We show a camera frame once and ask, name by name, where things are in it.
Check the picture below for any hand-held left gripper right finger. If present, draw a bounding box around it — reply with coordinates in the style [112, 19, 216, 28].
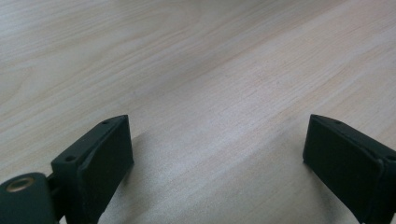
[302, 113, 396, 224]

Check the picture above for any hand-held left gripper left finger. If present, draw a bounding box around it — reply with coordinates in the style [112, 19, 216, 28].
[50, 114, 135, 224]

